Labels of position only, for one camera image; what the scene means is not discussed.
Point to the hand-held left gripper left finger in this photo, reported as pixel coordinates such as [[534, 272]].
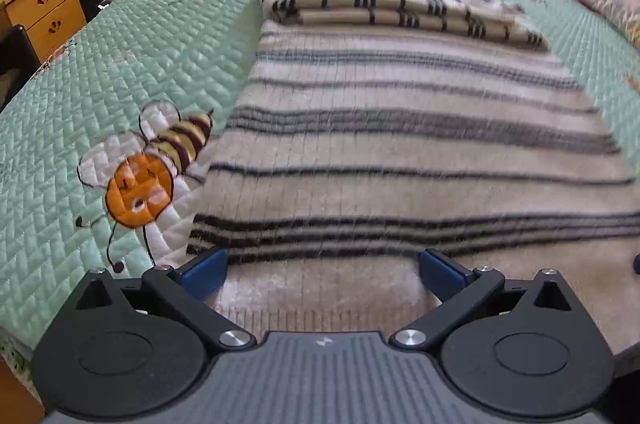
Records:
[[207, 269]]

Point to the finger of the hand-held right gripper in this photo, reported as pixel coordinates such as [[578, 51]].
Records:
[[637, 264]]

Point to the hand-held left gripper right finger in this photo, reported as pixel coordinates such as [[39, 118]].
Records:
[[440, 271]]

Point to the white black-striped sweater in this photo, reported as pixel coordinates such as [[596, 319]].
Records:
[[400, 144]]

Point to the green quilted bedspread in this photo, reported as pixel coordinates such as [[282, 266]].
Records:
[[150, 54]]

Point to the black chair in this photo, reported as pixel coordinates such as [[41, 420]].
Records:
[[17, 59]]

